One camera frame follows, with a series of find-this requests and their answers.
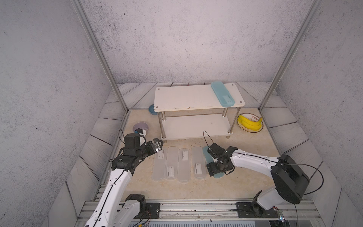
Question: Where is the white two-tier shelf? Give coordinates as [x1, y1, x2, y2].
[154, 83, 245, 141]

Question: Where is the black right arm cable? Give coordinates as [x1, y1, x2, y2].
[203, 130, 324, 227]

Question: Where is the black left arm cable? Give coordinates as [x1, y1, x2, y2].
[93, 129, 127, 227]

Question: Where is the clear pencil case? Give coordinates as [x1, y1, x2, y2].
[152, 150, 167, 182]
[165, 147, 179, 180]
[177, 148, 191, 183]
[192, 146, 207, 180]

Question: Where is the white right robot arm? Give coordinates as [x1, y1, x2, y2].
[207, 143, 310, 216]

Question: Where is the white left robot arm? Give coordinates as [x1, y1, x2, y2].
[85, 135, 164, 227]

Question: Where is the blue ceramic bowl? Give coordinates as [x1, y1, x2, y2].
[148, 104, 157, 115]

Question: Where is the right aluminium frame post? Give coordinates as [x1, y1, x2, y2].
[258, 0, 324, 182]

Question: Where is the lilac ceramic bowl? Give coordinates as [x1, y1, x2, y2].
[132, 122, 148, 134]

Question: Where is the left aluminium frame post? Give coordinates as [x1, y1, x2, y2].
[72, 0, 129, 201]

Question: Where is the teal pencil case with label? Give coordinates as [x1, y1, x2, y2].
[211, 81, 235, 107]

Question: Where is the aluminium frame post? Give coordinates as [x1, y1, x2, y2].
[72, 0, 129, 201]
[258, 0, 324, 182]

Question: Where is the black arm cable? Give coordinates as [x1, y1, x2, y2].
[203, 130, 324, 227]
[93, 129, 127, 227]

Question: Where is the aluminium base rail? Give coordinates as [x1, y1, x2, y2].
[75, 184, 327, 227]

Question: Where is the yellow banana bunch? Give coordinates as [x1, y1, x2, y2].
[237, 115, 262, 131]

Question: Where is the plain teal pencil case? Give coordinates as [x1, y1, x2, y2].
[203, 146, 225, 178]

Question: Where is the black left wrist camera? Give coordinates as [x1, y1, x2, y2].
[124, 133, 146, 149]

